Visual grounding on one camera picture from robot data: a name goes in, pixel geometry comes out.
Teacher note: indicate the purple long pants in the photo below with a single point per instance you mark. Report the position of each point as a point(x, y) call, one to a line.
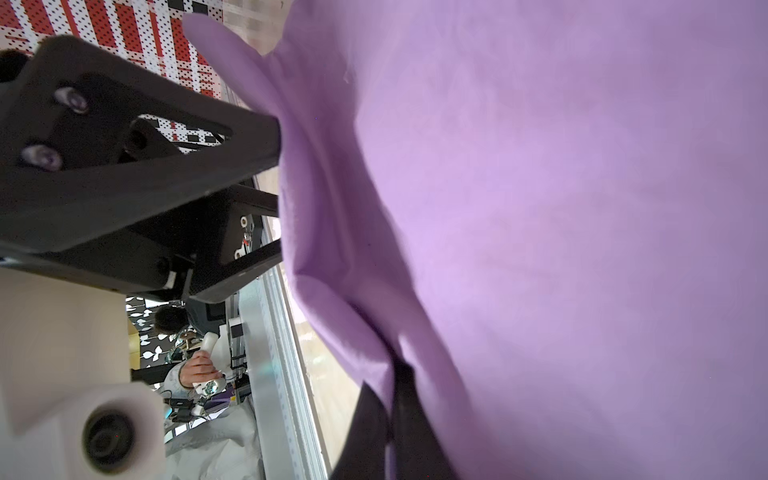
point(554, 211)

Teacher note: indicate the operator hand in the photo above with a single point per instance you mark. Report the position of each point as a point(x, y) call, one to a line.
point(198, 369)

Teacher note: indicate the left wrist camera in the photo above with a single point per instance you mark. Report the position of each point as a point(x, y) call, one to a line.
point(69, 408)

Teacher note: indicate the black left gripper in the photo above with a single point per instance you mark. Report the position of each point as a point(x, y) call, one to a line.
point(104, 169)

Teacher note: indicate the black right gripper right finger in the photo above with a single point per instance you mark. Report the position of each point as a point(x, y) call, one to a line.
point(417, 452)

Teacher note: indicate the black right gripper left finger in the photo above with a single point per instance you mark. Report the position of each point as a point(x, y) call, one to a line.
point(364, 451)

